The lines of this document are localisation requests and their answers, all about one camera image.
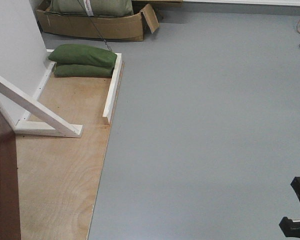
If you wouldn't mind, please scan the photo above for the white wooden brace frame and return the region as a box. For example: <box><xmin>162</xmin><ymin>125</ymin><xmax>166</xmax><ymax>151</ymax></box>
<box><xmin>0</xmin><ymin>75</ymin><xmax>84</xmax><ymax>138</ymax></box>

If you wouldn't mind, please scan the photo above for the upper green sandbag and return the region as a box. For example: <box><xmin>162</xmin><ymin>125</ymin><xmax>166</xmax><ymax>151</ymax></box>
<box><xmin>48</xmin><ymin>44</ymin><xmax>117</xmax><ymax>68</ymax></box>

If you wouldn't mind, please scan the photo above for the green sandbag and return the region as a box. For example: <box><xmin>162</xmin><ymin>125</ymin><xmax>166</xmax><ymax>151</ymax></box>
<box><xmin>53</xmin><ymin>64</ymin><xmax>114</xmax><ymax>78</ymax></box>
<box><xmin>48</xmin><ymin>44</ymin><xmax>117</xmax><ymax>68</ymax></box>

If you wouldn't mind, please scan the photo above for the brown wooden door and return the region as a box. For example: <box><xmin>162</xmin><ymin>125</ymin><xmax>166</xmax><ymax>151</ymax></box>
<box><xmin>0</xmin><ymin>112</ymin><xmax>21</xmax><ymax>240</ymax></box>

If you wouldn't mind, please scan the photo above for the plywood floor board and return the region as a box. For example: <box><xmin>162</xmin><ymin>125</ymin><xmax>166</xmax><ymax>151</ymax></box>
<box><xmin>16</xmin><ymin>77</ymin><xmax>111</xmax><ymax>240</ymax></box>

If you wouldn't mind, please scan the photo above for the lower green sandbag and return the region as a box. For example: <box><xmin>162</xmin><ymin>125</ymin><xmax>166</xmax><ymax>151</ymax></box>
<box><xmin>53</xmin><ymin>64</ymin><xmax>114</xmax><ymax>78</ymax></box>

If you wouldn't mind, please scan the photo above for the olive green woven sack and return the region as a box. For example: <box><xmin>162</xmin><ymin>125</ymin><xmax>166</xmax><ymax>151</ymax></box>
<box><xmin>50</xmin><ymin>0</ymin><xmax>134</xmax><ymax>18</ymax></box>

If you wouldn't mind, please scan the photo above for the white wooden floor beam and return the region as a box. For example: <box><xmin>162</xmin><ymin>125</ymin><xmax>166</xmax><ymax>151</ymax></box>
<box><xmin>102</xmin><ymin>53</ymin><xmax>124</xmax><ymax>125</ymax></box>

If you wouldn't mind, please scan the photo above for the flattened brown cardboard box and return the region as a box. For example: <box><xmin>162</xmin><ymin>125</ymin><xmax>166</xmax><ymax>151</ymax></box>
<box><xmin>36</xmin><ymin>0</ymin><xmax>159</xmax><ymax>41</ymax></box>

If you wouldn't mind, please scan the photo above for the thin black cable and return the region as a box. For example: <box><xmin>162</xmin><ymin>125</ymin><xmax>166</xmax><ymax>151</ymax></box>
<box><xmin>76</xmin><ymin>0</ymin><xmax>114</xmax><ymax>52</ymax></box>

